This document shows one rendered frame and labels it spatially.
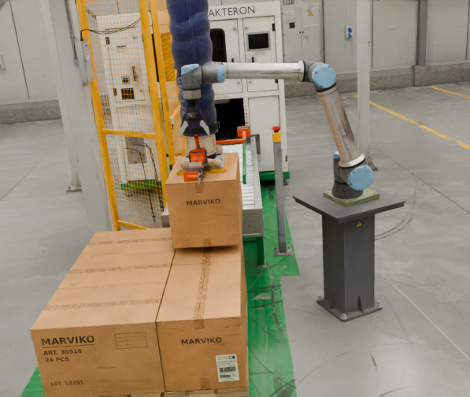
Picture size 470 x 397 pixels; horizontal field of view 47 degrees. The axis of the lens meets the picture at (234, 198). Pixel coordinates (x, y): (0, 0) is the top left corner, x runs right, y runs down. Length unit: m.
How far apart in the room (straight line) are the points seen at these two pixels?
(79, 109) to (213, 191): 1.71
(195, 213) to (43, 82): 9.91
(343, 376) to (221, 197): 1.17
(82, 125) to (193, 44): 1.61
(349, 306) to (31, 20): 10.40
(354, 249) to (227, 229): 0.81
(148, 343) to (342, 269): 1.34
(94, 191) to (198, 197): 1.65
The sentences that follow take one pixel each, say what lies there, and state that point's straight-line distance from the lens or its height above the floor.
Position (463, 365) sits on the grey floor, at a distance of 3.25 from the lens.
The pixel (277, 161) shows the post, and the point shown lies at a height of 0.78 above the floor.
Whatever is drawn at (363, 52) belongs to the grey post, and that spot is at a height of 1.36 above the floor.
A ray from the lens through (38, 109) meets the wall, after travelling 12.72.
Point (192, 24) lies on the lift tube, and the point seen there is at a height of 1.84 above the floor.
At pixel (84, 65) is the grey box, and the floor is 1.59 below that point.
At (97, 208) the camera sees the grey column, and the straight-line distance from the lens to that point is 4.59.
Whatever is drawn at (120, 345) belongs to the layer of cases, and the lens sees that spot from 2.71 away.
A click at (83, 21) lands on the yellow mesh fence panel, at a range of 4.86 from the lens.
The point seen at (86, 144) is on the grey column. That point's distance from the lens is 4.45.
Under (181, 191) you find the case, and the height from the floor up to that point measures 0.95.
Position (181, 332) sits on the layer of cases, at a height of 0.48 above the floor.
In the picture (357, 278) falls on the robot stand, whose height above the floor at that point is 0.25.
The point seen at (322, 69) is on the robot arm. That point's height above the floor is 1.56.
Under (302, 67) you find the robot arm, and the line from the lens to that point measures 3.01.
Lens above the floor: 1.86
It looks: 19 degrees down
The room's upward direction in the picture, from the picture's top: 5 degrees counter-clockwise
